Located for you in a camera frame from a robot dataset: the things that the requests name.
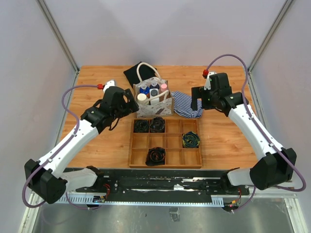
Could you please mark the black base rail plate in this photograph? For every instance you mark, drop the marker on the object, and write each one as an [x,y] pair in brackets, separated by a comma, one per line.
[163,184]

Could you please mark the orange bottle dark cap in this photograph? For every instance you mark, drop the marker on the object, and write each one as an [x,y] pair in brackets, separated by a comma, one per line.
[154,85]

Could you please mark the wooden compartment tray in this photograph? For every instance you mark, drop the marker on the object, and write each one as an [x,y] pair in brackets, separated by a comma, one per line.
[177,156]

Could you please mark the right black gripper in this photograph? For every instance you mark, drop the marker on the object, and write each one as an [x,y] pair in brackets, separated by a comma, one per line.
[197,92]

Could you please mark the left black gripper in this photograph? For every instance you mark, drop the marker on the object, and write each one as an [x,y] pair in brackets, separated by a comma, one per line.
[129,106]

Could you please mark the printed canvas tote bag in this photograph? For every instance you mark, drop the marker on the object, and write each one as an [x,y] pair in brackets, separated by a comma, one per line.
[166,102]

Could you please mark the grey slotted cable duct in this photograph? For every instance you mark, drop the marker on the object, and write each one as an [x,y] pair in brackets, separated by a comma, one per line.
[95,199]

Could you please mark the clear bottle pink cap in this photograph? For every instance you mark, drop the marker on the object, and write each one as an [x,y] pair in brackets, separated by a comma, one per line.
[163,88]

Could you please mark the blue cap bottle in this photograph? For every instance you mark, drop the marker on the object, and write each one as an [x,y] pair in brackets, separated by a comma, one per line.
[144,89]

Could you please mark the white bottle grey cap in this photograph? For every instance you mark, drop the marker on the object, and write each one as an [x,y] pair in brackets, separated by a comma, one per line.
[153,93]

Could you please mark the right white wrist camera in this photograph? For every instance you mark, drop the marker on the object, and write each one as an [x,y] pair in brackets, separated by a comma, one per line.
[206,76]

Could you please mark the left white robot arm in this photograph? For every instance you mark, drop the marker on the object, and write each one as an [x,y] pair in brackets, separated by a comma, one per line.
[46,176]

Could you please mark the black folded cloth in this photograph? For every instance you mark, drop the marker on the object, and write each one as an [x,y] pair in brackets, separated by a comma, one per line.
[145,73]

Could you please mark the cream bottle white cap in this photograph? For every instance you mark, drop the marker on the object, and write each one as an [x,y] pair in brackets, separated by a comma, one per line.
[142,99]

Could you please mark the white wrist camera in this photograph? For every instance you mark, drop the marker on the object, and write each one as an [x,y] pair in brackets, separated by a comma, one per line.
[107,85]
[206,76]

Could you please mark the blue striped folded cloth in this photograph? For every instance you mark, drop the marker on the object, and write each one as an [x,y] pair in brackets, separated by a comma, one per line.
[182,106]

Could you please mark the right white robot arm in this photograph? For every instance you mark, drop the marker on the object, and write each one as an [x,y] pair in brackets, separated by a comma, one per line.
[272,167]

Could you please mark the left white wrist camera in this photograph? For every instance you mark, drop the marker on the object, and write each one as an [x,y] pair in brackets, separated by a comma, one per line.
[107,85]

